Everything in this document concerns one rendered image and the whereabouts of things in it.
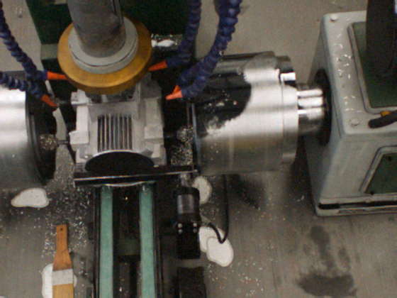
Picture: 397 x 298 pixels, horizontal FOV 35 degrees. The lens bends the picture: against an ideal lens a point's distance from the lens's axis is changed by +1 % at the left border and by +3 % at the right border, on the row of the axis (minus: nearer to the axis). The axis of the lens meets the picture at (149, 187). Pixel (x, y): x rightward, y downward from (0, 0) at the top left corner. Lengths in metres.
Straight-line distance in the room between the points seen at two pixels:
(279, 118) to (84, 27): 0.41
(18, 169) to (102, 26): 0.36
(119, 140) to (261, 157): 0.29
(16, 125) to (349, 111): 0.63
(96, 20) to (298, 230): 0.70
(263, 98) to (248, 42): 0.56
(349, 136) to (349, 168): 0.14
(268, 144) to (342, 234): 0.36
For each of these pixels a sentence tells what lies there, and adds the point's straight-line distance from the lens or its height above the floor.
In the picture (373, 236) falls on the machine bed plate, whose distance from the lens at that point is 1.53.
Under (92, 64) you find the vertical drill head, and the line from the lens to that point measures 1.17.
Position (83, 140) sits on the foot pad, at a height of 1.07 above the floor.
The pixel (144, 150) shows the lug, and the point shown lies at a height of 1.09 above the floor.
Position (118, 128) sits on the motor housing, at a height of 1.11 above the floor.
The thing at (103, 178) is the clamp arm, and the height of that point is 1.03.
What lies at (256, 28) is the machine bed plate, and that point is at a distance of 1.81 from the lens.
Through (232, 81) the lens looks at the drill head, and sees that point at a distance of 1.25.
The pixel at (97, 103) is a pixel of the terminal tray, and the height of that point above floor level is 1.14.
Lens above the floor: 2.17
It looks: 63 degrees down
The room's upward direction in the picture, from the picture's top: 11 degrees counter-clockwise
